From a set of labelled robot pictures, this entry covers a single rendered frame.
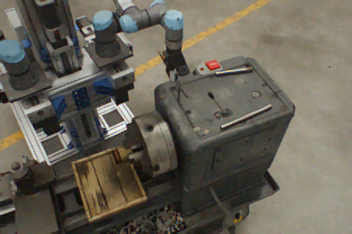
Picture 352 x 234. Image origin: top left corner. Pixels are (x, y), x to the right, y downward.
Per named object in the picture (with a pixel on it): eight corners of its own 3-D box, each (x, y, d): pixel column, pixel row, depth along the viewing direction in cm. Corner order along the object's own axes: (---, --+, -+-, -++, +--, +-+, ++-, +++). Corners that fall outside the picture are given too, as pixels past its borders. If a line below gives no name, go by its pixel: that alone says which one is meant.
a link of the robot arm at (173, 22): (177, 5, 140) (188, 16, 135) (177, 27, 149) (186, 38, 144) (159, 10, 138) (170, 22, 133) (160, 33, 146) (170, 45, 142)
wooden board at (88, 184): (125, 148, 197) (124, 143, 193) (148, 201, 176) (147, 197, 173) (72, 166, 189) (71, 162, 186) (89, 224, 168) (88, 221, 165)
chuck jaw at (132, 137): (144, 139, 173) (137, 116, 170) (147, 140, 169) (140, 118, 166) (123, 146, 170) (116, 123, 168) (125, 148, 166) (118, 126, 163)
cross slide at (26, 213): (43, 161, 184) (41, 156, 180) (60, 234, 159) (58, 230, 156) (10, 172, 179) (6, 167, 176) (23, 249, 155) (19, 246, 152)
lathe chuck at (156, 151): (148, 133, 194) (146, 100, 168) (170, 180, 178) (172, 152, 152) (133, 138, 192) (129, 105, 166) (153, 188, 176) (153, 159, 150)
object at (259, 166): (222, 166, 290) (239, 96, 222) (253, 215, 263) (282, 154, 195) (157, 191, 274) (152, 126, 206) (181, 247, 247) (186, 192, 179)
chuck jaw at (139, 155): (148, 146, 168) (158, 162, 160) (150, 153, 171) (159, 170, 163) (127, 154, 165) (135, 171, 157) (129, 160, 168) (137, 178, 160)
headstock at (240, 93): (239, 96, 222) (250, 49, 191) (282, 154, 195) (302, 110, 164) (153, 126, 206) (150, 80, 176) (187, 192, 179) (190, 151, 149)
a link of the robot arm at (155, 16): (140, 2, 144) (152, 16, 138) (164, -5, 147) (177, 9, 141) (141, 19, 150) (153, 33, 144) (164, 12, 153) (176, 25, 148)
